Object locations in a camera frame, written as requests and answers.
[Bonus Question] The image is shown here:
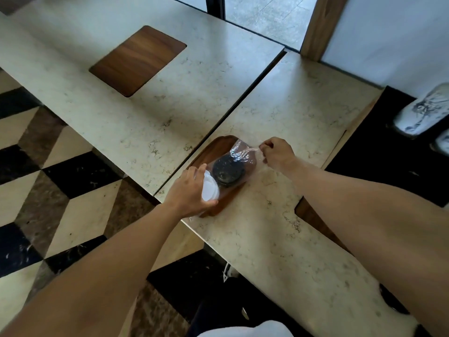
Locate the person's right hand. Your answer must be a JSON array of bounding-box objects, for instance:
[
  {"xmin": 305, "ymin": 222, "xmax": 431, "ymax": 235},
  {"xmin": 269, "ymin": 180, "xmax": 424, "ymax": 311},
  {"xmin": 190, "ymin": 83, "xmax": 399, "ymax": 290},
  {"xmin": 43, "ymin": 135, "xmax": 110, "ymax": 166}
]
[{"xmin": 259, "ymin": 137, "xmax": 297, "ymax": 174}]

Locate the person's left hand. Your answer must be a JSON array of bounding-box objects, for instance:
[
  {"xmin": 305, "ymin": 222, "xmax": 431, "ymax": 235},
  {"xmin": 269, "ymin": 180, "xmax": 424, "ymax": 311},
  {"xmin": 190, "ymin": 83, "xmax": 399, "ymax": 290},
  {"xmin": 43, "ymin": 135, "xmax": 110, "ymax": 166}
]
[{"xmin": 163, "ymin": 164, "xmax": 219, "ymax": 219}]

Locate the white plastic cup lid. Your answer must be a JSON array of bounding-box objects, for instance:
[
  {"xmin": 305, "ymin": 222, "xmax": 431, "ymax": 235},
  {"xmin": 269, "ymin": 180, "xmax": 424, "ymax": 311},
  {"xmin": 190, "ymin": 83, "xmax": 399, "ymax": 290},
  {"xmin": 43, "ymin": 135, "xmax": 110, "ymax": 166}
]
[{"xmin": 201, "ymin": 170, "xmax": 221, "ymax": 203}]

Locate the clear plastic bag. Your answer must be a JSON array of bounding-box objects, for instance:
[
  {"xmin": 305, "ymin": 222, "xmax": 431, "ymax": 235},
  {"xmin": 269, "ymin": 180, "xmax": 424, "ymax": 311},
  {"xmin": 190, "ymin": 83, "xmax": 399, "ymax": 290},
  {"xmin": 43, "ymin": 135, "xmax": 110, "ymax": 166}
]
[{"xmin": 205, "ymin": 138, "xmax": 263, "ymax": 190}]

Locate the person's left forearm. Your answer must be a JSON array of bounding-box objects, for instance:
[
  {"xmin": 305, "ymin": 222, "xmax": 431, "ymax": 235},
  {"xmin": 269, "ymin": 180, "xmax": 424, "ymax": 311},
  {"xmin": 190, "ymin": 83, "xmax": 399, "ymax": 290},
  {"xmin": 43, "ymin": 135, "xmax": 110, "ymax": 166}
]
[{"xmin": 0, "ymin": 203, "xmax": 184, "ymax": 337}]

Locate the person's right forearm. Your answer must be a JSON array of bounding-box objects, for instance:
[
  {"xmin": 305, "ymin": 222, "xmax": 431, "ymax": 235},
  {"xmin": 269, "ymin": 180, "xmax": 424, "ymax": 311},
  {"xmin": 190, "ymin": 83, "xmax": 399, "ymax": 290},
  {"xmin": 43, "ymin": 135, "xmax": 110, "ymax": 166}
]
[{"xmin": 285, "ymin": 161, "xmax": 449, "ymax": 337}]

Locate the black round lid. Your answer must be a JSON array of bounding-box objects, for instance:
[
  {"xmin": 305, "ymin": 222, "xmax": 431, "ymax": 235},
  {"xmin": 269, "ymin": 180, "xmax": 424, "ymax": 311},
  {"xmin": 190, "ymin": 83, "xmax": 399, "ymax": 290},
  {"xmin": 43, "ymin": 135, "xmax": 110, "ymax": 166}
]
[{"xmin": 213, "ymin": 156, "xmax": 245, "ymax": 187}]

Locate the brown wooden tray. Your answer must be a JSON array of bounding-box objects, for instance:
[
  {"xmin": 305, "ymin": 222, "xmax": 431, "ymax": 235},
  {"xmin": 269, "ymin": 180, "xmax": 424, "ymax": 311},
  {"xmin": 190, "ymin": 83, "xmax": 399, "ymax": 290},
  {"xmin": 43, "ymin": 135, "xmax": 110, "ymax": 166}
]
[{"xmin": 187, "ymin": 135, "xmax": 258, "ymax": 218}]

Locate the black bench seat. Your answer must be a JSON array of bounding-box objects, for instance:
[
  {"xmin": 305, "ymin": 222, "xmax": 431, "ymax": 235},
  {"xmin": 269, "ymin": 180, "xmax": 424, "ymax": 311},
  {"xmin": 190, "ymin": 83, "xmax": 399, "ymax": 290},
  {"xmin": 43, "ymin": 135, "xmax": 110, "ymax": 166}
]
[{"xmin": 324, "ymin": 85, "xmax": 449, "ymax": 208}]

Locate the person's white garment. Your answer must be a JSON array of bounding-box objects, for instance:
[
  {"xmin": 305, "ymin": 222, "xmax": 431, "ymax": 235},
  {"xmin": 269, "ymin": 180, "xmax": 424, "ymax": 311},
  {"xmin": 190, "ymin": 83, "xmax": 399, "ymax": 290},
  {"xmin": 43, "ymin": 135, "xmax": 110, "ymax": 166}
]
[{"xmin": 197, "ymin": 319, "xmax": 294, "ymax": 337}]

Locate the white patterned cushion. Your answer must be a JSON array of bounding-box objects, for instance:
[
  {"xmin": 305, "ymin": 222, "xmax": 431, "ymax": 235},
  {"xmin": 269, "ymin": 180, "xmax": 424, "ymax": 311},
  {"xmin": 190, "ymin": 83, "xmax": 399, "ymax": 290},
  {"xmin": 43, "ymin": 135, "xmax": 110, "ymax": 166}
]
[{"xmin": 392, "ymin": 83, "xmax": 449, "ymax": 137}]

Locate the brown wooden door frame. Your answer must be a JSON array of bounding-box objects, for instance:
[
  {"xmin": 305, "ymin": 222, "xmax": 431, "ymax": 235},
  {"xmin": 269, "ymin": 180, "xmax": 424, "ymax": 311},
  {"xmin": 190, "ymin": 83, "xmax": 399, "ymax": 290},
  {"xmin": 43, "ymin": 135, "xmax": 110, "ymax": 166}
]
[{"xmin": 300, "ymin": 0, "xmax": 350, "ymax": 62}]

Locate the black window frame post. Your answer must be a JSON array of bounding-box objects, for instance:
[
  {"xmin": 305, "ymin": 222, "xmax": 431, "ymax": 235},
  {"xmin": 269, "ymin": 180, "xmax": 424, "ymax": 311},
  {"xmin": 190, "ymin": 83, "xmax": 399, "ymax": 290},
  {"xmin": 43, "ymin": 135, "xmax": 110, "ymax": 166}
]
[{"xmin": 206, "ymin": 0, "xmax": 226, "ymax": 20}]

